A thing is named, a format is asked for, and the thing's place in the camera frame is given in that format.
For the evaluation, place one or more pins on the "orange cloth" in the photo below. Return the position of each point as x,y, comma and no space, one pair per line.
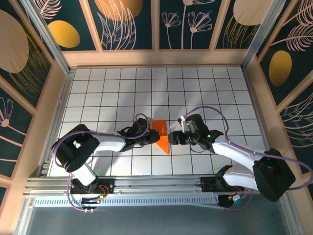
165,144

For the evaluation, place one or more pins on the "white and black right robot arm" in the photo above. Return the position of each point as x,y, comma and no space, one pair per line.
274,178

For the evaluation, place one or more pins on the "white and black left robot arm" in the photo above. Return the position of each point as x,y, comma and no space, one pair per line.
110,144

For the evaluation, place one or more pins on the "black controller box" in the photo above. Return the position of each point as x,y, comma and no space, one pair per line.
89,204
226,204

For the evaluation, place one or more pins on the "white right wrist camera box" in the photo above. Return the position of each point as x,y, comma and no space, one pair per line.
183,122

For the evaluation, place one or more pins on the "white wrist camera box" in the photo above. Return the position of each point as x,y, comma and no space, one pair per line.
150,121
183,122

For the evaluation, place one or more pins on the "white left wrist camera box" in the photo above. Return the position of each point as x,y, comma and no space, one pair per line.
150,121

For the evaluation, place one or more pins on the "long aluminium mounting rail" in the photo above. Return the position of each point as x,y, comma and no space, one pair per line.
159,184

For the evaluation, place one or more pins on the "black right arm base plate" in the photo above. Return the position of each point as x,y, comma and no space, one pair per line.
207,186

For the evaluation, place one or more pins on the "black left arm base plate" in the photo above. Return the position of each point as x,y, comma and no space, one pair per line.
108,183

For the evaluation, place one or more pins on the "aluminium corner post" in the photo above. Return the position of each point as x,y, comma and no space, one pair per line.
55,50
253,47

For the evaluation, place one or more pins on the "aluminium frame leg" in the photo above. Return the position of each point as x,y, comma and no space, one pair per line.
23,215
292,215

